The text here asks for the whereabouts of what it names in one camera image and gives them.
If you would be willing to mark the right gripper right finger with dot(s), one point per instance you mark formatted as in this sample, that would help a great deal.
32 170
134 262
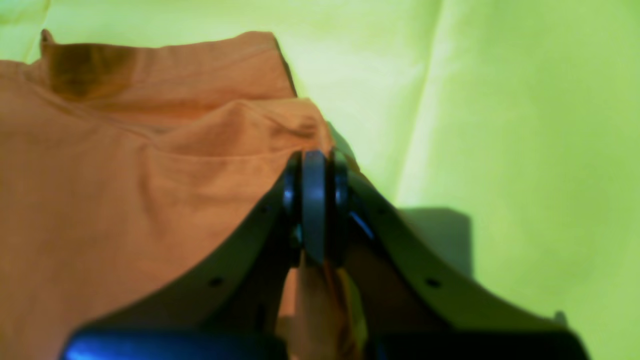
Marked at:
416 305

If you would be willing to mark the yellow table cloth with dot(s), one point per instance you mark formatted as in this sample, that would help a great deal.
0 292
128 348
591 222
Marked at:
521 114

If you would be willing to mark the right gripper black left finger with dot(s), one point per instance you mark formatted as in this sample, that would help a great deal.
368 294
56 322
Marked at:
224 308

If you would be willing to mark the orange T-shirt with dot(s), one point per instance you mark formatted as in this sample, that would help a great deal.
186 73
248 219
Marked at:
122 167

